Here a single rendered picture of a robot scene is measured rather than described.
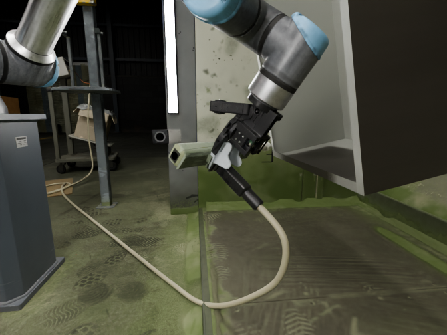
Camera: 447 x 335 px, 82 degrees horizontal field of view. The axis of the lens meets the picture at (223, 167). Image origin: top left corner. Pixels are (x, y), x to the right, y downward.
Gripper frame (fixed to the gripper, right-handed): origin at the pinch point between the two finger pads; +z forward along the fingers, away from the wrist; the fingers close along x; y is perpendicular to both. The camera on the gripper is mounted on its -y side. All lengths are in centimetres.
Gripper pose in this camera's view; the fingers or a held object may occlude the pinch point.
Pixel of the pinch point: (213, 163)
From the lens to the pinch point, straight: 66.5
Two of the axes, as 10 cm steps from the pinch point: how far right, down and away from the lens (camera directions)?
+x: 5.6, -1.1, 8.2
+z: -5.0, 7.4, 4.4
